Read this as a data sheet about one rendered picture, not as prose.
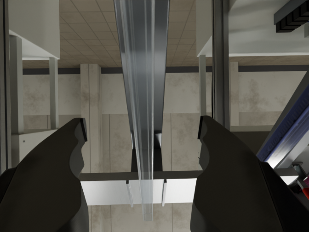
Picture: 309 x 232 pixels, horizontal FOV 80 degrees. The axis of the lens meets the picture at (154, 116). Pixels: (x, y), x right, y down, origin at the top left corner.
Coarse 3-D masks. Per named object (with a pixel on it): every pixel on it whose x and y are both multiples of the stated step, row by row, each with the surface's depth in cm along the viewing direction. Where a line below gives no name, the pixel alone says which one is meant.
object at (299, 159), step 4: (308, 148) 33; (304, 152) 34; (308, 152) 34; (300, 156) 35; (304, 156) 35; (308, 156) 35; (296, 160) 36; (300, 160) 36; (304, 160) 36; (308, 160) 36; (304, 164) 37; (308, 164) 37; (304, 168) 38; (308, 168) 38; (308, 172) 39; (292, 184) 42; (296, 184) 42
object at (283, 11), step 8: (296, 0) 49; (304, 0) 47; (280, 8) 56; (288, 8) 52; (296, 8) 50; (304, 8) 47; (280, 16) 56; (288, 16) 53; (296, 16) 50; (304, 16) 49; (280, 24) 56; (288, 24) 53; (296, 24) 53; (280, 32) 58; (288, 32) 58; (304, 32) 67
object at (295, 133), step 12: (300, 96) 12; (300, 108) 12; (288, 120) 13; (300, 120) 12; (276, 132) 15; (288, 132) 13; (300, 132) 13; (276, 144) 15; (288, 144) 14; (264, 156) 16; (276, 156) 15
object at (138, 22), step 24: (120, 0) 7; (144, 0) 7; (144, 24) 8; (144, 48) 9; (144, 72) 9; (144, 96) 11; (144, 120) 12; (144, 144) 14; (144, 168) 16; (144, 192) 20; (144, 216) 25
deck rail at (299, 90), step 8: (304, 80) 28; (304, 88) 28; (296, 96) 30; (288, 104) 32; (280, 120) 34; (272, 128) 36; (304, 136) 29; (264, 144) 39; (296, 144) 30; (304, 144) 30; (288, 152) 32; (296, 152) 32; (288, 160) 33
